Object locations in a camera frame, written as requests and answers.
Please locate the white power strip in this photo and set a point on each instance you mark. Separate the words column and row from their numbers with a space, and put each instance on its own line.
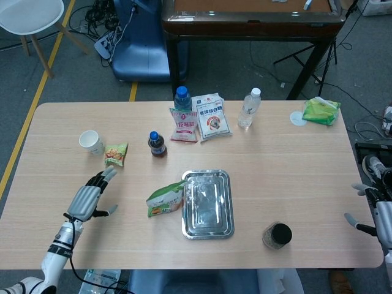
column 105, row 44

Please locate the green tissue pack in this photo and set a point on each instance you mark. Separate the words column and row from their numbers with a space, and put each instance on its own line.
column 320, row 111

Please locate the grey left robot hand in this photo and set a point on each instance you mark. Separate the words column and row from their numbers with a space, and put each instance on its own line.
column 84, row 200

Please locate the grey white sneaker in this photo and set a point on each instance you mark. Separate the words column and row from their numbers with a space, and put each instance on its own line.
column 372, row 167

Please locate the black lid jar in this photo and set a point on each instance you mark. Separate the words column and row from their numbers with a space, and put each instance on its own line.
column 278, row 235

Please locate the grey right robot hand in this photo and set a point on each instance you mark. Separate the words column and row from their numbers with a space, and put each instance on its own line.
column 384, row 214

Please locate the small cola bottle blue cap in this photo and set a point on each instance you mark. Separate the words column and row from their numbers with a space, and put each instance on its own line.
column 157, row 148

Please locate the green white corn starch bag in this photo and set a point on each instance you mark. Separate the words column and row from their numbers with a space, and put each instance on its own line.
column 165, row 199

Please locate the clear water bottle white cap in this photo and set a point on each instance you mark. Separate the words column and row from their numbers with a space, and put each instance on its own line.
column 248, row 111

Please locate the black floor device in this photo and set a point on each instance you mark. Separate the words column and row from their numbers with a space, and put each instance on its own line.
column 367, row 148

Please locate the water bottle blue cap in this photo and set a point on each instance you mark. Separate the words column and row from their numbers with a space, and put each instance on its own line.
column 182, row 98

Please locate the brown shoe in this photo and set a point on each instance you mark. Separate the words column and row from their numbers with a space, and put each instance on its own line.
column 340, row 283

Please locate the black tripod stand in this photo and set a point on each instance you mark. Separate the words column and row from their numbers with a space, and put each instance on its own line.
column 326, row 61

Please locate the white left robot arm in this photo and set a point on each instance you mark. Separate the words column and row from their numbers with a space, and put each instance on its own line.
column 56, row 257

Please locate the white round lid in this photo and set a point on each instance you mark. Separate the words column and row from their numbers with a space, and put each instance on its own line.
column 296, row 119

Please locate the dark brown mahjong table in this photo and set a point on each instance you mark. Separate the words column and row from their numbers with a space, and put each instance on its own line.
column 251, row 26

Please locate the metal tray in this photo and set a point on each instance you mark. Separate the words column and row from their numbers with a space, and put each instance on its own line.
column 208, row 208

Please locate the stack of white paper cups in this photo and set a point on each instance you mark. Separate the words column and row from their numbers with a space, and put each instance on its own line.
column 92, row 142

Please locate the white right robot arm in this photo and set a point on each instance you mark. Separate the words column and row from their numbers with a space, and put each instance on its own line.
column 388, row 255

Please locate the green orange snack packet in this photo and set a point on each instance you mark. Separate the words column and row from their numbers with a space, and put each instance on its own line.
column 115, row 154

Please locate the white bag blue print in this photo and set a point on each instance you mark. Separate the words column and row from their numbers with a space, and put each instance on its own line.
column 212, row 121

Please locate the blue robot chassis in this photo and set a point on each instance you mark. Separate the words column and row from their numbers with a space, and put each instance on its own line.
column 190, row 281

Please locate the white bag pink print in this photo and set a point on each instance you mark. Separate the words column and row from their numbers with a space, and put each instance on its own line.
column 184, row 127

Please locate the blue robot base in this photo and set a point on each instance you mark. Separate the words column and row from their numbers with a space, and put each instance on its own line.
column 141, row 52

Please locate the white chair wooden legs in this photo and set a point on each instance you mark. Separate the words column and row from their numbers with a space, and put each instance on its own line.
column 27, row 15

